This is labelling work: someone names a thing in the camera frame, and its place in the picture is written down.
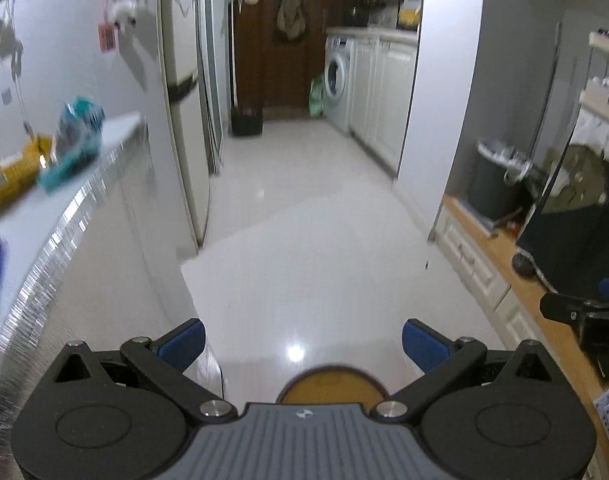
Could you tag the yellow cardboard box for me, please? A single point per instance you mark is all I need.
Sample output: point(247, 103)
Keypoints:
point(19, 172)

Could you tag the black bin by door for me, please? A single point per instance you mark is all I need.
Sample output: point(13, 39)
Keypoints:
point(247, 121)

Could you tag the pink wall tag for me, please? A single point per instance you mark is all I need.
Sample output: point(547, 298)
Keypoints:
point(106, 37)

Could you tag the dark wooden door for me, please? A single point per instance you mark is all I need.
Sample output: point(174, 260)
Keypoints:
point(272, 68)

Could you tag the grey lined trash can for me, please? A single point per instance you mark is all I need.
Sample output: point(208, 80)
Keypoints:
point(499, 187)

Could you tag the white refrigerator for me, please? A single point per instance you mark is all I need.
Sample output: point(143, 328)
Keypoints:
point(179, 35)

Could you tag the teal printed plastic package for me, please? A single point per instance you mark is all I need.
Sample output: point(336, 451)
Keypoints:
point(77, 142)

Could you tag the white kitchen cabinets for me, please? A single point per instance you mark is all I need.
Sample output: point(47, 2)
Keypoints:
point(383, 73)

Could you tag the hanging bag on door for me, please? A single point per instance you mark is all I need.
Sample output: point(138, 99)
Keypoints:
point(290, 25)

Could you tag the black round object on cabinet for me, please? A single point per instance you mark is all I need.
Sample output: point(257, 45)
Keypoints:
point(523, 266)

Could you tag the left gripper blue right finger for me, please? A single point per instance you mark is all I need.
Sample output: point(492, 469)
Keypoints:
point(425, 346)

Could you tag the white plush wall toy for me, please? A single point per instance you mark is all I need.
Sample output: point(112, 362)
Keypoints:
point(124, 12)

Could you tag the white washing machine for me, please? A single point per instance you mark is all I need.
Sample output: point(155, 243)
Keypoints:
point(337, 80)

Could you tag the white low cabinet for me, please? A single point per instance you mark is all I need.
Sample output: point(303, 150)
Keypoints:
point(511, 305)

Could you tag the green bag on floor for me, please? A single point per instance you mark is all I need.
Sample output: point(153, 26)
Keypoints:
point(316, 96)

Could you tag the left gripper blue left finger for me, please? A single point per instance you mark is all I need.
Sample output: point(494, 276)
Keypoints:
point(181, 346)

